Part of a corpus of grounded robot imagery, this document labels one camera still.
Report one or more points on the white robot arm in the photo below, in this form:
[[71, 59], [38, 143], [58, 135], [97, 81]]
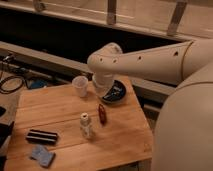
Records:
[[183, 135]]

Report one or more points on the clear plastic bottle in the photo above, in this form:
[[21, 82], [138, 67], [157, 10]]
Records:
[[85, 125]]

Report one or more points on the black round bowl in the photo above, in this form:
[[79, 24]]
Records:
[[116, 93]]

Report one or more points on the translucent plastic cup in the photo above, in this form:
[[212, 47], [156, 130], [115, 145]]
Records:
[[80, 84]]

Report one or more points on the dark red oblong object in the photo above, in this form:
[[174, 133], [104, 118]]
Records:
[[102, 114]]

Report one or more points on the wooden table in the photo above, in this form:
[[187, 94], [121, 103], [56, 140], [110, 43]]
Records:
[[84, 144]]

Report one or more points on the blue box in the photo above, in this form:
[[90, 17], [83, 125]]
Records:
[[36, 84]]

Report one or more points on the black rectangular case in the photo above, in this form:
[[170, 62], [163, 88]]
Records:
[[42, 137]]

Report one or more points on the blue folded cloth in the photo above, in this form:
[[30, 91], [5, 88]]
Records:
[[41, 154]]

